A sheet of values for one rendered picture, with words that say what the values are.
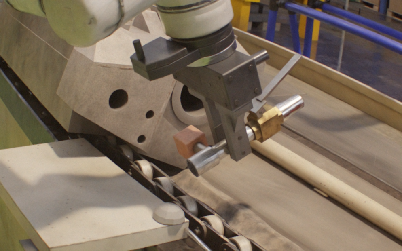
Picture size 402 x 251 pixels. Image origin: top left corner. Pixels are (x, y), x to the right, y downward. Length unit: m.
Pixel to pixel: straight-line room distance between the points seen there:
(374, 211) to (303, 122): 0.49
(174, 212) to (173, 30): 0.23
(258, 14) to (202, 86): 5.84
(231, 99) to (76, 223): 0.25
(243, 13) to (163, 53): 5.28
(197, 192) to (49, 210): 0.32
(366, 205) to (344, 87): 0.70
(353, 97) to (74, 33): 1.11
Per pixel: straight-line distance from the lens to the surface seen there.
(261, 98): 0.84
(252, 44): 1.93
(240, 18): 5.98
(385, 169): 1.24
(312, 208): 1.01
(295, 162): 1.10
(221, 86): 0.73
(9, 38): 1.46
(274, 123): 0.86
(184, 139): 0.86
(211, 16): 0.71
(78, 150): 0.98
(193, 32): 0.71
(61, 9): 0.62
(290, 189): 1.06
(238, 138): 0.81
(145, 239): 0.78
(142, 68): 0.72
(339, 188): 1.03
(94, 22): 0.59
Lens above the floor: 1.18
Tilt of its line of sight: 19 degrees down
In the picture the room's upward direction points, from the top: 8 degrees clockwise
